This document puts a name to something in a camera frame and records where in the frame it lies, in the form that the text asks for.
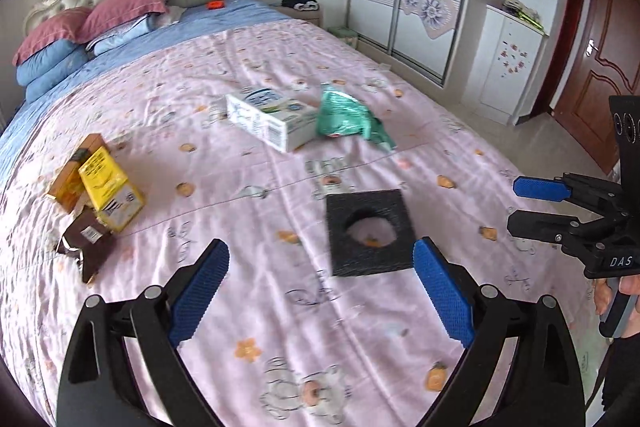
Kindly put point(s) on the brown and gold box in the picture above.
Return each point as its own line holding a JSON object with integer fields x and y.
{"x": 65, "y": 187}

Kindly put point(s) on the light blue folded blanket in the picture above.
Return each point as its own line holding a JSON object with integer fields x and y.
{"x": 125, "y": 34}

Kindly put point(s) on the green plastic packet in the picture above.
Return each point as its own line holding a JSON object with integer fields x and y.
{"x": 345, "y": 114}

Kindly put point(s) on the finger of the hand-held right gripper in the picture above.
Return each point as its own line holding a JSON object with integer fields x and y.
{"x": 540, "y": 224}
{"x": 542, "y": 188}

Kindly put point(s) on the white cardboard box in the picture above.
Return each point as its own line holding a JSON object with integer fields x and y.
{"x": 270, "y": 119}

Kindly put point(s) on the yellow cardboard box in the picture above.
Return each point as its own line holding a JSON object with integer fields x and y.
{"x": 107, "y": 187}

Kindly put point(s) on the dark brown wrapper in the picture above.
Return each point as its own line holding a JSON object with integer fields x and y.
{"x": 87, "y": 237}

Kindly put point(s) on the blue bed sheet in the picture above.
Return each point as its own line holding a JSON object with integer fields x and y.
{"x": 200, "y": 27}

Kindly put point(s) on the brown wooden door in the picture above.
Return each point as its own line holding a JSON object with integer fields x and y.
{"x": 600, "y": 57}

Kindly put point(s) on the pale green box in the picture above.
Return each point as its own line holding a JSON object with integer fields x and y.
{"x": 344, "y": 37}

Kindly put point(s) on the pink pillow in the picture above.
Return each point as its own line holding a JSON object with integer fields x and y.
{"x": 125, "y": 7}
{"x": 50, "y": 32}

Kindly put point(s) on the black foam square with hole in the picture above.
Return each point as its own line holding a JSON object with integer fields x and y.
{"x": 345, "y": 257}

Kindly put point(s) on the black cloth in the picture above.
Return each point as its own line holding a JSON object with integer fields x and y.
{"x": 299, "y": 2}

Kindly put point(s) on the person's right forearm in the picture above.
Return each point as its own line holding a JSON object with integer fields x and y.
{"x": 622, "y": 382}

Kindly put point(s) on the white nightstand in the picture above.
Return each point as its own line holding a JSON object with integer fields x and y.
{"x": 300, "y": 16}

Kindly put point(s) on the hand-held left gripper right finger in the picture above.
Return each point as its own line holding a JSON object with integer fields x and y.
{"x": 445, "y": 292}

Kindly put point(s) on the white cabinet with stickers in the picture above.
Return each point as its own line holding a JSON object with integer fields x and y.
{"x": 505, "y": 67}

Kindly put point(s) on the small white cloth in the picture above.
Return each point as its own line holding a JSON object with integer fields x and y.
{"x": 170, "y": 14}

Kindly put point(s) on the clutter on cabinet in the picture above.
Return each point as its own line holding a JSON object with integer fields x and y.
{"x": 522, "y": 9}

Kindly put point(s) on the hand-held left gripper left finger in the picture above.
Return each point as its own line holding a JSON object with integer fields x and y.
{"x": 200, "y": 292}

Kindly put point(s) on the person's right hand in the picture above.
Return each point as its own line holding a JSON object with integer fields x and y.
{"x": 600, "y": 299}

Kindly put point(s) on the blue folded quilt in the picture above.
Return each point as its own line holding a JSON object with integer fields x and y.
{"x": 65, "y": 79}
{"x": 45, "y": 62}

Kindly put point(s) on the small orange object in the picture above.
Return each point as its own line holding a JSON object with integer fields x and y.
{"x": 215, "y": 5}

